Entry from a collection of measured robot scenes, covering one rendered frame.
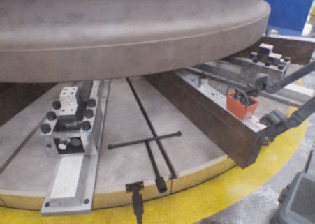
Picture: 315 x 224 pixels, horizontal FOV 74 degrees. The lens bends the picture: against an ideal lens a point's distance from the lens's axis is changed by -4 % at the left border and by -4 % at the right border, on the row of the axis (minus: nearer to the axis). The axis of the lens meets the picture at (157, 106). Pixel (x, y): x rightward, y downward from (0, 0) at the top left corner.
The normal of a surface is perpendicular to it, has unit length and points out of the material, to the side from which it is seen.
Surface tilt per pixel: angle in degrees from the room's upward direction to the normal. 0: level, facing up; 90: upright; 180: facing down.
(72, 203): 90
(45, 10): 90
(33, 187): 0
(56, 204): 90
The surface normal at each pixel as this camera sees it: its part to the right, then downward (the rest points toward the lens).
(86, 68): 0.15, 0.56
